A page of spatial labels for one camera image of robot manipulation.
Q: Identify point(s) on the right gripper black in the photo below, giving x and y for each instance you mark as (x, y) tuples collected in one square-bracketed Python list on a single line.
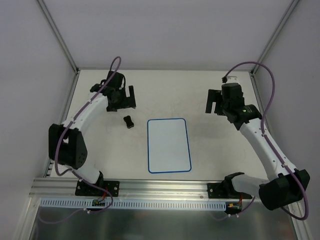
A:
[(217, 107)]

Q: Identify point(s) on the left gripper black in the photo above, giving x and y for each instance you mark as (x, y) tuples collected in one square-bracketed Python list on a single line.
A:
[(122, 105)]

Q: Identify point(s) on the green whiteboard eraser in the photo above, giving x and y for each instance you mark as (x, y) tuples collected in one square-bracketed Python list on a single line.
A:
[(128, 121)]

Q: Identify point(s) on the blue framed whiteboard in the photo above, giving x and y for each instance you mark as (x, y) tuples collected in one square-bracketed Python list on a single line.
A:
[(168, 149)]

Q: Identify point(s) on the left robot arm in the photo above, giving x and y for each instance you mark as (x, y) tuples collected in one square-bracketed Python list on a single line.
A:
[(66, 143)]

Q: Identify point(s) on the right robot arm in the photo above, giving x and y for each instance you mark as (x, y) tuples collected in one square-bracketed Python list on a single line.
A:
[(285, 183)]

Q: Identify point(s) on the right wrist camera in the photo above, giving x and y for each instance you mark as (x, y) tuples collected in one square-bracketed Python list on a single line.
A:
[(229, 79)]

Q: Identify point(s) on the left aluminium frame post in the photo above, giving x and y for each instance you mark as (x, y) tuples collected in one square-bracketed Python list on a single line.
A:
[(57, 34)]

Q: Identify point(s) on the aluminium frame post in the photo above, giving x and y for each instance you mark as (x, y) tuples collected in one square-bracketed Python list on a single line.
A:
[(57, 34), (278, 29)]

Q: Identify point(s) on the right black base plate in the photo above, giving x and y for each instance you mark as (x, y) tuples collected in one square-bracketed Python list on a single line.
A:
[(225, 191)]

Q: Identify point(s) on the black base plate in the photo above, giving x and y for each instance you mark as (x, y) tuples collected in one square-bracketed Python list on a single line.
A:
[(225, 191), (112, 188)]

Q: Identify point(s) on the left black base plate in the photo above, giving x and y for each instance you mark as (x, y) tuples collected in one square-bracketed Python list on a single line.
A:
[(112, 188)]

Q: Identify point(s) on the white slotted cable duct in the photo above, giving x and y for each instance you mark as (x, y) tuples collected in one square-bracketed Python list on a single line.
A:
[(134, 204)]

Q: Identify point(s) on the aluminium mounting rail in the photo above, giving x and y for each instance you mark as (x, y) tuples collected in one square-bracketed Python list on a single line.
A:
[(133, 189)]

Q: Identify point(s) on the right aluminium frame post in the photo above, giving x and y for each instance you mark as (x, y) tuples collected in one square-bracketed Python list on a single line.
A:
[(278, 29)]

